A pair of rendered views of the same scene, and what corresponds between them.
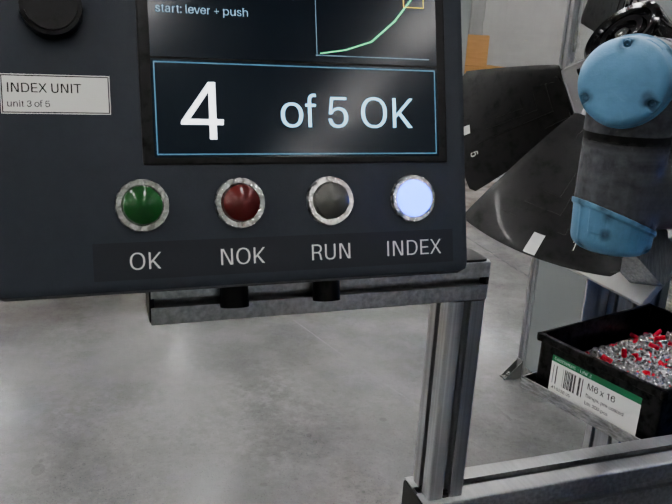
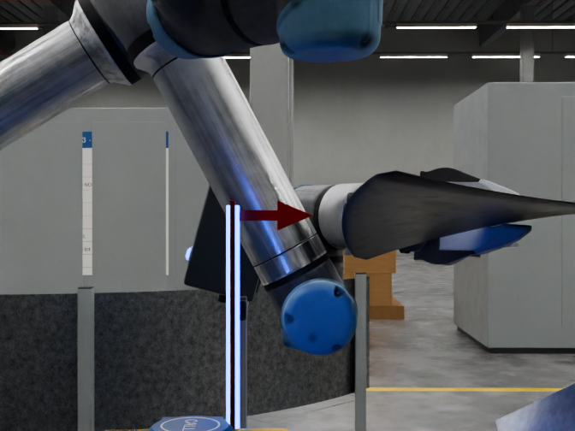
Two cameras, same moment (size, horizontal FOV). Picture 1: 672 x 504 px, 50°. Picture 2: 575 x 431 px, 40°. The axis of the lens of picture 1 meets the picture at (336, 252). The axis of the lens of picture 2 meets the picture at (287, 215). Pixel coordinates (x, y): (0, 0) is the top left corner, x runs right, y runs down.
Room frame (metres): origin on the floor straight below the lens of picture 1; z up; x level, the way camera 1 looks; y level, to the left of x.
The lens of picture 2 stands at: (0.91, -1.17, 1.18)
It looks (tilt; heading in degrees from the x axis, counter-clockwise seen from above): 0 degrees down; 107
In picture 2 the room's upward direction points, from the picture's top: straight up
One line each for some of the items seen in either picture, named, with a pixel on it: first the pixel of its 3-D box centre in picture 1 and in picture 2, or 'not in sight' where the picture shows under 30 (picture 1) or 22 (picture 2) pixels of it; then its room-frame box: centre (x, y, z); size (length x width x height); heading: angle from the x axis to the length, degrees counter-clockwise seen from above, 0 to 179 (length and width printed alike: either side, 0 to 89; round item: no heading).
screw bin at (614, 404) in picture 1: (651, 368); not in sight; (0.77, -0.38, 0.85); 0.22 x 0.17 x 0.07; 124
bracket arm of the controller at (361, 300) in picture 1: (326, 283); (238, 301); (0.46, 0.01, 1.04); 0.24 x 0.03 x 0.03; 109
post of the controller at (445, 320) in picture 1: (448, 377); (236, 365); (0.50, -0.09, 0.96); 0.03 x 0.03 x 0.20; 19
